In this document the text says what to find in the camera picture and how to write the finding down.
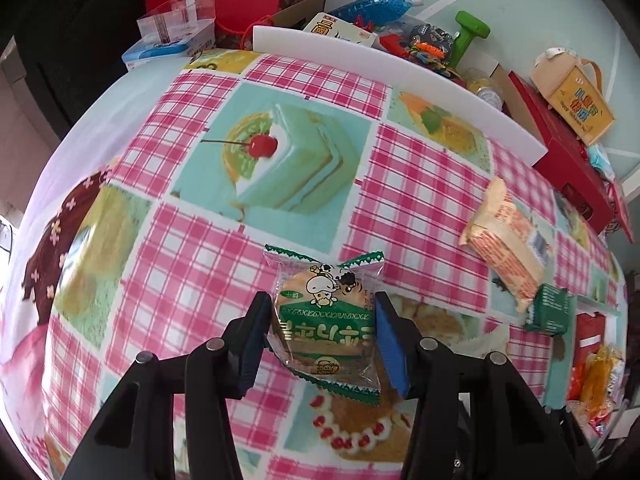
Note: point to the clear plastic box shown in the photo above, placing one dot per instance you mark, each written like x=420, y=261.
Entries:
x=175, y=15

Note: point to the black cabinet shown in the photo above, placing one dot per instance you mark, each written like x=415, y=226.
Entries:
x=75, y=35

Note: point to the blue tissue pack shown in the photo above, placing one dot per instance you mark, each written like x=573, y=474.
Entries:
x=600, y=160

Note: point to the blue bead bottle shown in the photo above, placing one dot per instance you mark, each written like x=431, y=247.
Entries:
x=370, y=5

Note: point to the red envelope packet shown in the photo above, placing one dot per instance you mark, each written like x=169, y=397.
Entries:
x=590, y=340

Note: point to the pile of colourful toys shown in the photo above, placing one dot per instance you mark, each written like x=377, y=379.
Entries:
x=425, y=45

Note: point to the red gift box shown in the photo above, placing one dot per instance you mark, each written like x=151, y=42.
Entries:
x=560, y=150

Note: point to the clear jar with yellow contents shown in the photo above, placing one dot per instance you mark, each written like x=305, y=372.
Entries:
x=482, y=89

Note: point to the red gift bag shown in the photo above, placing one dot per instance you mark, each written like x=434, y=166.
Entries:
x=240, y=0

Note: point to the green-edged cookie packet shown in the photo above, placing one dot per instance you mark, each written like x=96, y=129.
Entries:
x=325, y=320

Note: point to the white foam board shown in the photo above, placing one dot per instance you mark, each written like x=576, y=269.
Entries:
x=400, y=85

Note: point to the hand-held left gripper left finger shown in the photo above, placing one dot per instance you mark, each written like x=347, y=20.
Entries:
x=255, y=340

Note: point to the pink checked cake tablecloth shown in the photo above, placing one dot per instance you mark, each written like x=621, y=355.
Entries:
x=175, y=260

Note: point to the cardboard box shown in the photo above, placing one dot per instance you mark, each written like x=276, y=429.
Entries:
x=300, y=10

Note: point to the green dumbbell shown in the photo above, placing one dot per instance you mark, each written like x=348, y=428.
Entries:
x=467, y=35

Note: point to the blue and white box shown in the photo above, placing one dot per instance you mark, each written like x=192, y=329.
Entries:
x=160, y=52

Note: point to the green snack box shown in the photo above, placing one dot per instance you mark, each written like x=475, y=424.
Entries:
x=550, y=307

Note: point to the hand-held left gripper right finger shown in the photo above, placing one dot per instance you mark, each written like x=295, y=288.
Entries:
x=392, y=345

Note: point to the beige and orange snack packet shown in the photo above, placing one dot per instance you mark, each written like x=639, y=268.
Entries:
x=505, y=245

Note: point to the white and yellow carton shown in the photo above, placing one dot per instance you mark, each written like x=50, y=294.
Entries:
x=335, y=30

